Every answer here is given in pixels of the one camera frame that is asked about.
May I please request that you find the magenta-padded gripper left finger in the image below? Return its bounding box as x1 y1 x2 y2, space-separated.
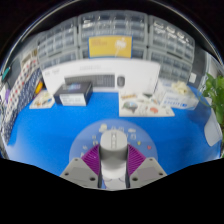
59 143 102 189

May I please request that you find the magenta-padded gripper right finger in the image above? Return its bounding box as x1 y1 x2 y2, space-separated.
125 143 168 189

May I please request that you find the white computer mouse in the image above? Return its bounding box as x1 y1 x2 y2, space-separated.
98 129 129 183

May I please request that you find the round blue printed mouse pad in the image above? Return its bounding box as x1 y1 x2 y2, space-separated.
68 118 159 191

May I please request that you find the sticker sheet with animal pictures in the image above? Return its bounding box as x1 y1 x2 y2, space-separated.
118 91 175 118

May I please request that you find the small black box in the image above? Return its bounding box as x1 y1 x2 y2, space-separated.
53 81 94 107

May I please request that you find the clear package with white item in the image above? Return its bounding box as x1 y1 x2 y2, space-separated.
156 79 199 111

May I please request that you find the yellow red small packet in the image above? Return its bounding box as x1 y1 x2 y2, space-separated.
34 80 44 96

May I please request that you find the white keyboard box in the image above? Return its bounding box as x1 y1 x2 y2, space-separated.
41 59 162 96

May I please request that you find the purple plastic bag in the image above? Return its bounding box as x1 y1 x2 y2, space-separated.
3 88 11 104

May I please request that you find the green plant in white pot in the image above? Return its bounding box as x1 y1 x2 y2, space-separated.
199 72 224 158

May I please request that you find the red blue checkered cloth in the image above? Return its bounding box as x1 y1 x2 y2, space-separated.
8 58 41 111

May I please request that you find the white woven basket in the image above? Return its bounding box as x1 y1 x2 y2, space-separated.
21 49 39 66

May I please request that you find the yellow blue box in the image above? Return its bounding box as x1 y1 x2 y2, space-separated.
88 35 133 59

